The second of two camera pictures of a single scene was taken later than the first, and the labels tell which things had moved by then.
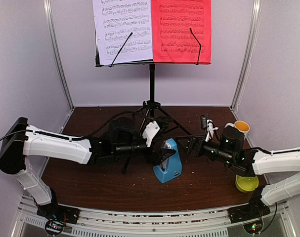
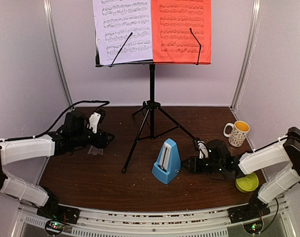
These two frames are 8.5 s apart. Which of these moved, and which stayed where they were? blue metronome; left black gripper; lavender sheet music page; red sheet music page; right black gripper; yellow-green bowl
Moved: right black gripper; left black gripper
Stayed: blue metronome; lavender sheet music page; yellow-green bowl; red sheet music page
